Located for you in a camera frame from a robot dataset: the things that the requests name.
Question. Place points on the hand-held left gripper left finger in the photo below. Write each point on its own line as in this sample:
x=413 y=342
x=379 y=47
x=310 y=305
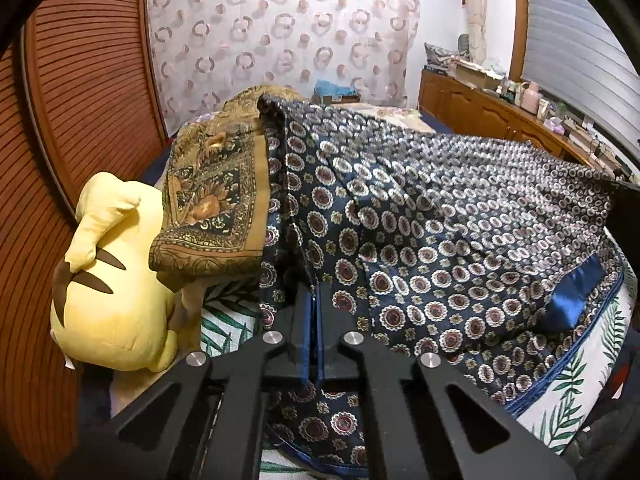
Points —
x=300 y=340

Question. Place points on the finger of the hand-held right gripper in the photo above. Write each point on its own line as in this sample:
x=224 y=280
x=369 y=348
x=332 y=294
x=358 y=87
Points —
x=627 y=205

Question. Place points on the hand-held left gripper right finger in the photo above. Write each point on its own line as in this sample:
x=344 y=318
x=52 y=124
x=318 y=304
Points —
x=327 y=355

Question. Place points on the navy circle-print satin shirt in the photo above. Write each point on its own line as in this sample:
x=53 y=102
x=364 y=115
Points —
x=425 y=240

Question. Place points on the small purple pouch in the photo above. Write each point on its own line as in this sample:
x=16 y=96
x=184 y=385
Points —
x=556 y=125

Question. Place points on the pink bottle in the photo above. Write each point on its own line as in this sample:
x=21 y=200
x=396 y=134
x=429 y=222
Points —
x=531 y=95

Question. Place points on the brown paisley folded cloth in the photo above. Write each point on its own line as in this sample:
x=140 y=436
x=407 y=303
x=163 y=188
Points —
x=215 y=195

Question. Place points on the grey window blind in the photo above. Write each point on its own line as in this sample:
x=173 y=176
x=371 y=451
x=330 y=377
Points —
x=575 y=35

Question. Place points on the wooden sideboard cabinet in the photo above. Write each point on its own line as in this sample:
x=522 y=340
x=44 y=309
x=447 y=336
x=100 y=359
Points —
x=470 y=105

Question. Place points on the yellow plush toy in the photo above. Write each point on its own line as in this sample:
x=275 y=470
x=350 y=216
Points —
x=115 y=300

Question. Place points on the palm leaf bedsheet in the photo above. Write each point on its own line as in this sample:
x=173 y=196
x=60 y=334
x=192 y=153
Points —
x=565 y=395

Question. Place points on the open cardboard box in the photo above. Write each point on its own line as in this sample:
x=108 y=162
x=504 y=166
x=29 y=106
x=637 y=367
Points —
x=475 y=74

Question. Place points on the navy blue bed base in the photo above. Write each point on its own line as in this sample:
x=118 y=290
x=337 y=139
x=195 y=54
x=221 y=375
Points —
x=440 y=125

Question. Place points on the dark cloth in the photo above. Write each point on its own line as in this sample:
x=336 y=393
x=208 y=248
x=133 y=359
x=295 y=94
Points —
x=610 y=420

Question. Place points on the bunched floral curtain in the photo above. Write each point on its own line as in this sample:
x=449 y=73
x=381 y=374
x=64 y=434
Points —
x=477 y=15

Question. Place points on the floral quilt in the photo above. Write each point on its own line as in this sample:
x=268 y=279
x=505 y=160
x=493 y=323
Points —
x=400 y=112

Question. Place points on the cardboard box with blue cloth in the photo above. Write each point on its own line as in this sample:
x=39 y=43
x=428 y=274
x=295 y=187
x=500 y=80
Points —
x=332 y=91

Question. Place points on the circle-print sheer curtain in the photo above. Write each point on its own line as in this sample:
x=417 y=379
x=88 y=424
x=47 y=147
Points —
x=275 y=35

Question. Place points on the wooden louvred wardrobe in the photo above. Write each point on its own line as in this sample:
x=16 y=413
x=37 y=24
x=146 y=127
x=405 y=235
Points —
x=75 y=110

